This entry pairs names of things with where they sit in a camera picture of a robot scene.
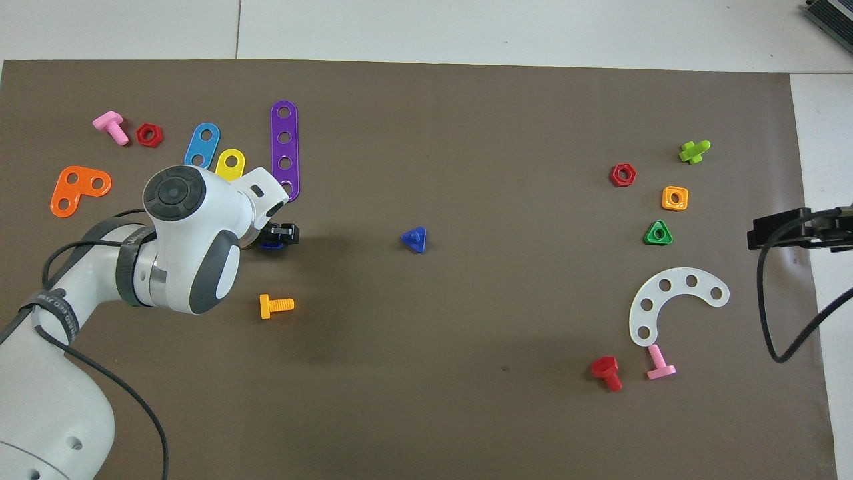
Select white curved five-hole plate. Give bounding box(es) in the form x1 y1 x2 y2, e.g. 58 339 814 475
628 267 731 347

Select orange plastic screw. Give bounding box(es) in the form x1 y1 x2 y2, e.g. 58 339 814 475
259 293 295 320

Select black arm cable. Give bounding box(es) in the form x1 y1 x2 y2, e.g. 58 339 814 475
0 210 169 480
756 212 853 365

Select orange heart three-hole plate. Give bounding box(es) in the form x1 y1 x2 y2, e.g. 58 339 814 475
50 165 113 219

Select brown table mat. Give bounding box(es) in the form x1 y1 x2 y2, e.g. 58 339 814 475
0 59 839 480

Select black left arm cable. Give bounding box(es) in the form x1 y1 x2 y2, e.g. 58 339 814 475
0 210 169 480

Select yellow three-hole plastic plate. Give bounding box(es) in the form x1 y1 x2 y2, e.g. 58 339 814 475
215 148 247 182

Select green triangle plastic nut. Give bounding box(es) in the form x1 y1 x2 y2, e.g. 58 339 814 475
643 219 674 247

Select grey ribbed device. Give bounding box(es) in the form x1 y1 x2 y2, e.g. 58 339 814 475
802 0 853 54

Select small pink plastic screw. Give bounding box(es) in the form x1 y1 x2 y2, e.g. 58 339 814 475
646 343 678 381

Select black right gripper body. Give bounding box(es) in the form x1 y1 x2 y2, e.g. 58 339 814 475
812 205 853 253

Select large pink plastic screw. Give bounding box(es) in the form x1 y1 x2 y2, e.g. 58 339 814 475
92 111 130 147

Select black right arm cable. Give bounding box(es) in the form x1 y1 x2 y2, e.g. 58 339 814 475
756 212 853 365

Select blue two-hole plastic plate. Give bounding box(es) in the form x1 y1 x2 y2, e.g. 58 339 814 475
183 122 221 169

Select lime cross-head plastic screw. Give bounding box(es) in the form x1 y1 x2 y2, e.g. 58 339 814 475
678 139 712 165

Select purple four-hole plastic plate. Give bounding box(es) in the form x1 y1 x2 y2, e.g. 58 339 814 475
270 100 301 203

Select red plastic screw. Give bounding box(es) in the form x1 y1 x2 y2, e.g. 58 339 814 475
590 355 624 393

